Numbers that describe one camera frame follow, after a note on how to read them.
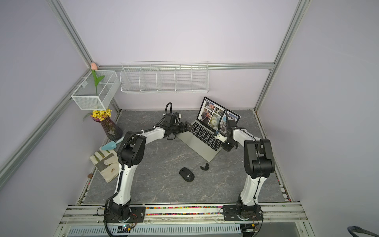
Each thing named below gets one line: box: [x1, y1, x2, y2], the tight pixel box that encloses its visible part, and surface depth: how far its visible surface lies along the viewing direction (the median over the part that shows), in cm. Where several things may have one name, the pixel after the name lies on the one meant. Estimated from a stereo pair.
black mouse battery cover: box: [200, 162, 210, 171], surface depth 91 cm
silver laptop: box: [176, 96, 241, 162], surface depth 104 cm
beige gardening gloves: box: [89, 146, 120, 184], surface depth 93 cm
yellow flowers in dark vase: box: [90, 108, 123, 141], surface depth 93 cm
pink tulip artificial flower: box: [90, 62, 106, 97], surface depth 92 cm
